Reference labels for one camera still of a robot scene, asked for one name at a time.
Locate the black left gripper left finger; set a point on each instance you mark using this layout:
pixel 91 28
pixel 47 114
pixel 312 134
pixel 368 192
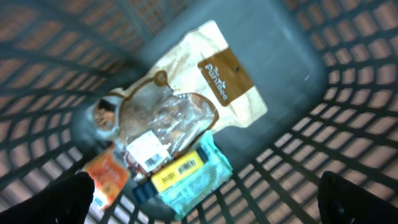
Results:
pixel 66 202

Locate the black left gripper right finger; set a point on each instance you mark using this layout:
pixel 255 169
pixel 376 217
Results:
pixel 342 202

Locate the teal snack packet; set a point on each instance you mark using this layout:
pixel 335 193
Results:
pixel 206 172

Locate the beige Pantree snack bag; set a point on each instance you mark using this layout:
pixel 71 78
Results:
pixel 198 85

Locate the orange snack packet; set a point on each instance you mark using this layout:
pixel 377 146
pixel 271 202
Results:
pixel 110 175

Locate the yellow and blue bar packet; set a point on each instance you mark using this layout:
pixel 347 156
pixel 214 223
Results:
pixel 171 175

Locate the dark grey plastic basket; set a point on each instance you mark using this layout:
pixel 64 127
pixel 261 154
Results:
pixel 327 71

